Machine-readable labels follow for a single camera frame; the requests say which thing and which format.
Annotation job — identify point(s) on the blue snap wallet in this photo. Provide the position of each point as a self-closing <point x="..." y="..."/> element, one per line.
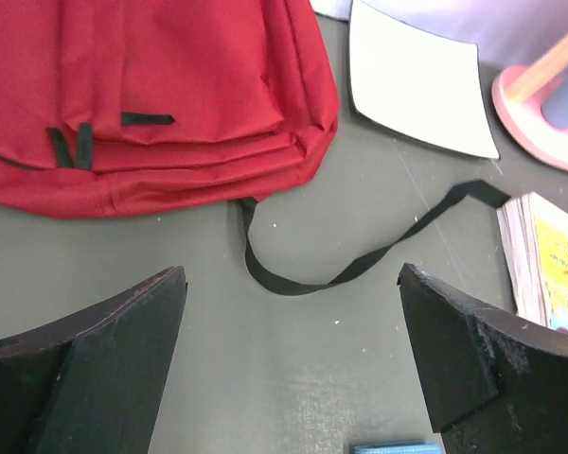
<point x="398" y="448"/>

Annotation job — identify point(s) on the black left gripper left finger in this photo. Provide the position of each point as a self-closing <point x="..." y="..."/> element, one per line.
<point x="93" y="381"/>

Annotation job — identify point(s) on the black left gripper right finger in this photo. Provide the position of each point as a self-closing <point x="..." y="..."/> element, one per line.
<point x="492" y="382"/>

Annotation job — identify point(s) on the red student backpack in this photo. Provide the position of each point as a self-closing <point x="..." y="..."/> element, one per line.
<point x="112" y="109"/>

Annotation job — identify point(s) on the yellow Brideshead Revisited book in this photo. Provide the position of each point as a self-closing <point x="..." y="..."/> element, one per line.
<point x="534" y="234"/>

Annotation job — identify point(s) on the pink three-tier shelf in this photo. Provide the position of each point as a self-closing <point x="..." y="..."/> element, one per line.
<point x="532" y="104"/>

